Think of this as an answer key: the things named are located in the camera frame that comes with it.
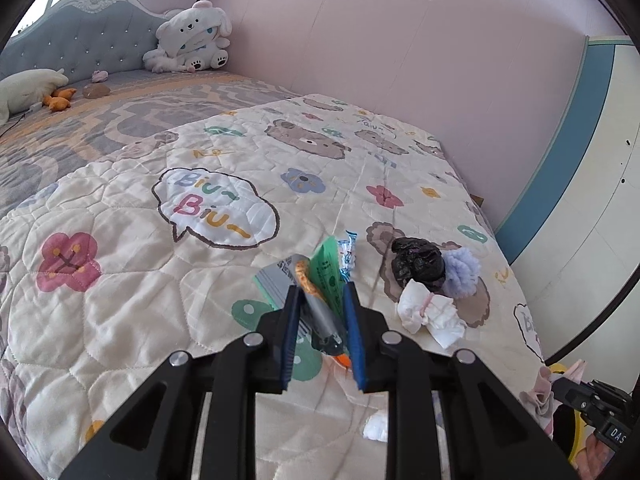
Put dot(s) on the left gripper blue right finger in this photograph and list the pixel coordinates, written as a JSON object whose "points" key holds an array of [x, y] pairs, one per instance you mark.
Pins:
{"points": [[356, 341]]}

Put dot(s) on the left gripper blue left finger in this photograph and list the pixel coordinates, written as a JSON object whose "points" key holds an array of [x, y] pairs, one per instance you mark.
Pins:
{"points": [[288, 331]]}

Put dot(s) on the green snack wrapper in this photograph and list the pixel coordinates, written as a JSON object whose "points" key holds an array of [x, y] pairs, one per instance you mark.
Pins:
{"points": [[322, 279]]}

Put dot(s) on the blue white candy wrapper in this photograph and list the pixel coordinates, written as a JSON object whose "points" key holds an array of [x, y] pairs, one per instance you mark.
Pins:
{"points": [[346, 248]]}

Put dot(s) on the white cloth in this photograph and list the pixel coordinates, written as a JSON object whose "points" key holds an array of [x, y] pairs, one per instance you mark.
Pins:
{"points": [[418, 307]]}

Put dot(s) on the pink sock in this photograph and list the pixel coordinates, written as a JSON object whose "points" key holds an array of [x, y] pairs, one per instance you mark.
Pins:
{"points": [[539, 401]]}

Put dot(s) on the black plastic bag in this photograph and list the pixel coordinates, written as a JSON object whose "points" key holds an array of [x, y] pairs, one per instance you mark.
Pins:
{"points": [[418, 260]]}

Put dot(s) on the lavender fluffy sock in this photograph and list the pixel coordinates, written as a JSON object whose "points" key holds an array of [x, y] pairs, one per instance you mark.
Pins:
{"points": [[462, 271]]}

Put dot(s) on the white tissue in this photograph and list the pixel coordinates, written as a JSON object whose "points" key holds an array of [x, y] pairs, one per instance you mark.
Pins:
{"points": [[376, 427]]}

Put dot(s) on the yellow rimmed trash bin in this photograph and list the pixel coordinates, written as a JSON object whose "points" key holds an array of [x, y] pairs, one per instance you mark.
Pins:
{"points": [[575, 424]]}

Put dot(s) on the person's right hand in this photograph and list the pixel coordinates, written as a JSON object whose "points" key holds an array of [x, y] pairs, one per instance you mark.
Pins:
{"points": [[591, 460]]}

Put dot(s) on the cartoon bear patterned quilt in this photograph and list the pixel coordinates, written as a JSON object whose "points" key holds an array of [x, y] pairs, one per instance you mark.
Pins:
{"points": [[156, 248]]}

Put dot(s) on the white blue wardrobe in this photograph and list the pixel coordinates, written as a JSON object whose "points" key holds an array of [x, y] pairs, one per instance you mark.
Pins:
{"points": [[572, 238]]}

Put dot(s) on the grey orange patterned bedsheet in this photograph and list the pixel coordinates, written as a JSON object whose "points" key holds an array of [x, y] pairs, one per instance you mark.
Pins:
{"points": [[40, 147]]}

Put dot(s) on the white dog plush toy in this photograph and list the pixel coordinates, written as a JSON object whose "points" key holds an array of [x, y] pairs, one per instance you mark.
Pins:
{"points": [[194, 39]]}

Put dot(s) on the small brown toy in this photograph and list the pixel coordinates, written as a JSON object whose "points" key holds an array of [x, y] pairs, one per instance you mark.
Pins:
{"points": [[96, 91]]}

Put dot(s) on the small pink toy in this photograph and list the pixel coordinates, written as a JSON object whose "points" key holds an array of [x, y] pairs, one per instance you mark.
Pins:
{"points": [[99, 76]]}

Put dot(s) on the orange small plush toy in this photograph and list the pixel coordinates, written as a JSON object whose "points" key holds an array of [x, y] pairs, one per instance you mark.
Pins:
{"points": [[59, 100]]}

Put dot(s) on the blue tufted headboard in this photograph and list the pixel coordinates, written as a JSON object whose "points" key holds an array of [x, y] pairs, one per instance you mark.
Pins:
{"points": [[82, 36]]}

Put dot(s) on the white goose plush toy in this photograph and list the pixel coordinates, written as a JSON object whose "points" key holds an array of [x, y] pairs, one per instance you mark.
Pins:
{"points": [[20, 91]]}

